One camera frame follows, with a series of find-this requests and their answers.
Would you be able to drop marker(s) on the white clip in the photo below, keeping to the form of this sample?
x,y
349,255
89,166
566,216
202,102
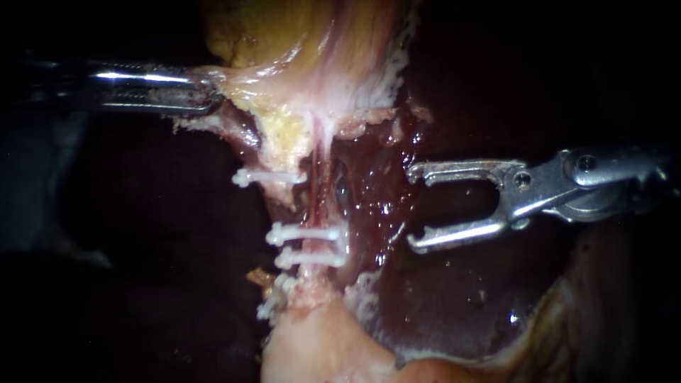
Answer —
x,y
306,233
274,300
311,259
268,177

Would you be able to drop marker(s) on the pale fatty tissue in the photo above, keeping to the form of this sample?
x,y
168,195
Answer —
x,y
324,346

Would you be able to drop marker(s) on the gallbladder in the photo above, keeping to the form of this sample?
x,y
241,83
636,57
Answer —
x,y
298,64

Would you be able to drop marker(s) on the left arm instrument jaw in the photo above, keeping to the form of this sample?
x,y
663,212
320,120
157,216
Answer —
x,y
149,76
159,101

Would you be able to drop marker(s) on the right arm instrument jaw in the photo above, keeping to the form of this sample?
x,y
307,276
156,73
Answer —
x,y
463,171
463,234

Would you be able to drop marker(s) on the dark red liver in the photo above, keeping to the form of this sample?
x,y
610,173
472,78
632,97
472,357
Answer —
x,y
452,298

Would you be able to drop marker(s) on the right arm instrument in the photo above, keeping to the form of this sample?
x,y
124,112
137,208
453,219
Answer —
x,y
590,181

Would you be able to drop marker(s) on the left arm instrument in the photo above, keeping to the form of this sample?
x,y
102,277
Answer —
x,y
58,80

